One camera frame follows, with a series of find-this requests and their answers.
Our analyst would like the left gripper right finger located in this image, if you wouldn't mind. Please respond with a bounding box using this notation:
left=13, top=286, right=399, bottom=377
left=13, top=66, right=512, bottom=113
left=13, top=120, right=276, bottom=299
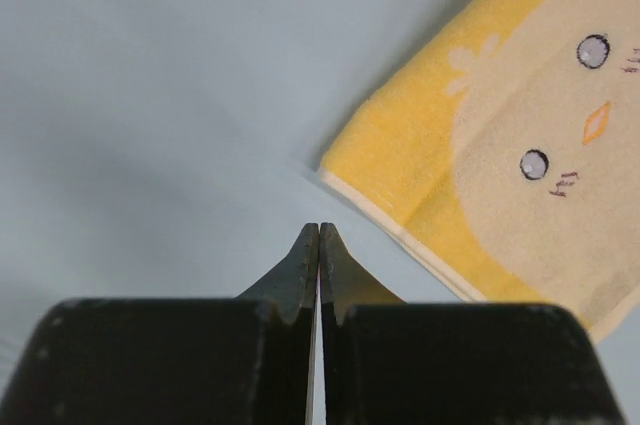
left=319, top=223, right=625, bottom=424

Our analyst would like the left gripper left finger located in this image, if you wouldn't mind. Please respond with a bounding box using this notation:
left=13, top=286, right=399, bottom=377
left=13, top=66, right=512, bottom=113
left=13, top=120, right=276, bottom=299
left=1, top=223, right=319, bottom=424

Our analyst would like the yellow towel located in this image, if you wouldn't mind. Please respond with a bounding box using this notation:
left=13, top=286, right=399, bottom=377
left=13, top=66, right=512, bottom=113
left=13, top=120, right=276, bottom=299
left=319, top=0, right=639, bottom=339

